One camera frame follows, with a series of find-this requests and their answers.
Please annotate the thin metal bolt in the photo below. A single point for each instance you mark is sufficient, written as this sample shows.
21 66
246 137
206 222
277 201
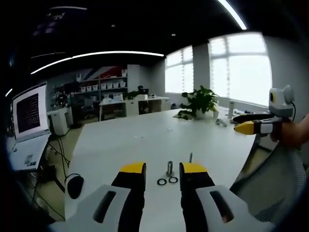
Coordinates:
191 157

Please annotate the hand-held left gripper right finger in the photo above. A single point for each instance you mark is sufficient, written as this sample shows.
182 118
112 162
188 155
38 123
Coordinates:
195 193

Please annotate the green potted plant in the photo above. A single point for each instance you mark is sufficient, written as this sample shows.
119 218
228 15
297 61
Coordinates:
201 100

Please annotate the long ceiling light strip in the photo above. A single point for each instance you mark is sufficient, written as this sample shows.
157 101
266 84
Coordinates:
101 53

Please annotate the metal threaded stud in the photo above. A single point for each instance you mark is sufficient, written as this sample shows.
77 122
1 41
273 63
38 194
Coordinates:
170 168

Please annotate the black computer mouse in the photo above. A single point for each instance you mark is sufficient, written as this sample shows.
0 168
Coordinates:
75 187

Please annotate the white bottle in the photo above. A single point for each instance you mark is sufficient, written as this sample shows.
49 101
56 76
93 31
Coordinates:
231 110

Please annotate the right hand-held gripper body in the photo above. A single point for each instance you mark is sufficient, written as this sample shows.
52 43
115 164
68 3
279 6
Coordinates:
281 106

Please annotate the narrow bright window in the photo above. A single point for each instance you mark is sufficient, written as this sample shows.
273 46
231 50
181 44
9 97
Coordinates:
179 72

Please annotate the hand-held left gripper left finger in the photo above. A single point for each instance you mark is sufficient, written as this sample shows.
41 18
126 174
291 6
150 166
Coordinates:
125 193

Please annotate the storage shelf with white bins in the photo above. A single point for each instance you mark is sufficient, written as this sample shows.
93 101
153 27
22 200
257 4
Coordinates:
101 84

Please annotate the grey mesh office chair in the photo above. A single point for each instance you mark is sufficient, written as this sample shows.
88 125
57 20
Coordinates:
270 183

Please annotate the large bright window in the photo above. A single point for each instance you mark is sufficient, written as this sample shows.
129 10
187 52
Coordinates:
241 72

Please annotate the person's right hand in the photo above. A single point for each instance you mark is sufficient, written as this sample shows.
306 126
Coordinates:
292 134

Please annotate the white low cabinet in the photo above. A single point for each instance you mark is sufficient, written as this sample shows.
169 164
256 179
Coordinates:
59 120

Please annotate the white handheld controller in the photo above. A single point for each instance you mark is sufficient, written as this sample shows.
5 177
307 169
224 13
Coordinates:
220 122

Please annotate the white background desk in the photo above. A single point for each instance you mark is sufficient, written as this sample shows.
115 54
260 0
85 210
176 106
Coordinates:
135 104

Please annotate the white laptop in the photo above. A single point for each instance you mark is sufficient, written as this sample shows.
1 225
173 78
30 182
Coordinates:
29 113

